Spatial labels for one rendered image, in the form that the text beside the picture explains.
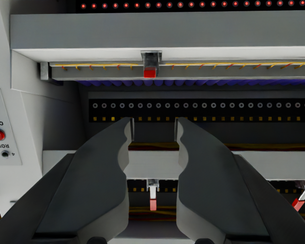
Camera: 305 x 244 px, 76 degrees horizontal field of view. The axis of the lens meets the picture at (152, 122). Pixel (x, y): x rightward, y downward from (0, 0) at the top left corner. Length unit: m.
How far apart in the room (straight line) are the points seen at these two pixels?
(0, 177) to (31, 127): 0.11
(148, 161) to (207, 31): 0.20
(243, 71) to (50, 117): 0.33
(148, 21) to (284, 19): 0.17
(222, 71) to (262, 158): 0.15
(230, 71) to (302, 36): 0.09
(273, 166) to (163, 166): 0.17
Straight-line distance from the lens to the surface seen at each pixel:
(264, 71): 0.35
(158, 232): 0.54
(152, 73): 0.21
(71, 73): 0.34
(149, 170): 0.32
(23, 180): 0.40
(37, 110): 0.36
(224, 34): 0.28
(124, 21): 0.28
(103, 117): 0.45
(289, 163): 0.38
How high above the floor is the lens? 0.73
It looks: 21 degrees up
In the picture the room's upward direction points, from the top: 179 degrees clockwise
